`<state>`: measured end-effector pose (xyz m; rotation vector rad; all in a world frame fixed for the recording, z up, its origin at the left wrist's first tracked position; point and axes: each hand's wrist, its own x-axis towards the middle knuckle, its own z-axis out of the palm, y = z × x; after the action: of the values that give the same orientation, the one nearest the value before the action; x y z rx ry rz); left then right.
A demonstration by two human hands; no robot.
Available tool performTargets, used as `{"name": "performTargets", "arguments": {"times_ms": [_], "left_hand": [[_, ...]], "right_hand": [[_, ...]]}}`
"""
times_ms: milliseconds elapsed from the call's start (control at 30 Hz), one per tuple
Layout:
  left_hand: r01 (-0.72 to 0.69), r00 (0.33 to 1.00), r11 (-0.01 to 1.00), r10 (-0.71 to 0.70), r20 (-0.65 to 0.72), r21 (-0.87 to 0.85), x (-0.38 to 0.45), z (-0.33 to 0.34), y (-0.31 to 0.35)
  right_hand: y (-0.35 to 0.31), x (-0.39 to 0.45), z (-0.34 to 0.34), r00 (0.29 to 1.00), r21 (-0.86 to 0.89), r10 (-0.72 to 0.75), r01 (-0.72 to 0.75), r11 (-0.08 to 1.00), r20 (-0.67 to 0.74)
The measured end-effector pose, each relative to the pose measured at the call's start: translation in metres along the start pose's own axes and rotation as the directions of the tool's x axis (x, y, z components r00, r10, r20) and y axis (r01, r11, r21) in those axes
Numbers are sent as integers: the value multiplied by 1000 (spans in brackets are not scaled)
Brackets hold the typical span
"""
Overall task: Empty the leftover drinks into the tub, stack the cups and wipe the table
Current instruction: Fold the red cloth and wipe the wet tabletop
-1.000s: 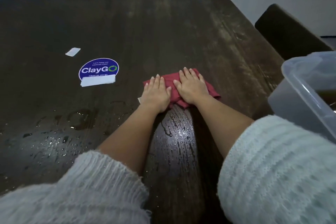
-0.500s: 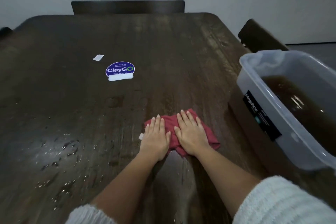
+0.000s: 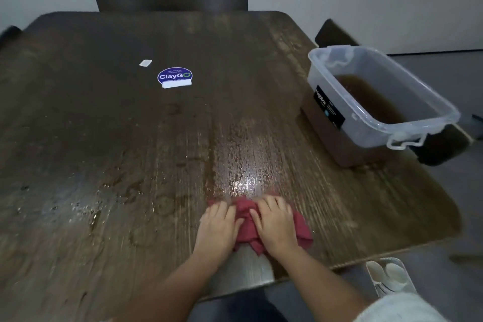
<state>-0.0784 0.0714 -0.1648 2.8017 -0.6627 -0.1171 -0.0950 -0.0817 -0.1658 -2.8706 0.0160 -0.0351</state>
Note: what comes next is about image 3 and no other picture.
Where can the person's left hand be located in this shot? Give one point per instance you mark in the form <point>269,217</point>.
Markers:
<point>217,231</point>

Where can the small clear plastic bin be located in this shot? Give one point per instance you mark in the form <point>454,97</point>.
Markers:
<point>370,265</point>

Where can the clear plastic storage bin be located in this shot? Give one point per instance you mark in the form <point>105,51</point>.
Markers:
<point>339,137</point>

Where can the dark wooden table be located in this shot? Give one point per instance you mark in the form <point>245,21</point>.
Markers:
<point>151,144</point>

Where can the person's right hand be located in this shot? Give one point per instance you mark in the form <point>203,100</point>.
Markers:
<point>275,226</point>

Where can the dark wooden chair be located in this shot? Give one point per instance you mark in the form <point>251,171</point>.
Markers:
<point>170,2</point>
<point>336,33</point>

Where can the person's dark trousers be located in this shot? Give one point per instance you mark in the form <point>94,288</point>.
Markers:
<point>249,307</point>

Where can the person's left forearm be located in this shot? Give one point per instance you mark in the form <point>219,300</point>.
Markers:
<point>173,291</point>

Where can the small white paper label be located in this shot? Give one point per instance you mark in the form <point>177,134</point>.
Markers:
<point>146,63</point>

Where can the round blue sticker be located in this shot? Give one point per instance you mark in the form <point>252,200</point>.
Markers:
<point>175,75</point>

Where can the person's right forearm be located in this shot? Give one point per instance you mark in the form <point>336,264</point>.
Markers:
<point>324,291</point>

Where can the dark red cloth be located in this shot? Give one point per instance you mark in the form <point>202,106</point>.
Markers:
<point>304,229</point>

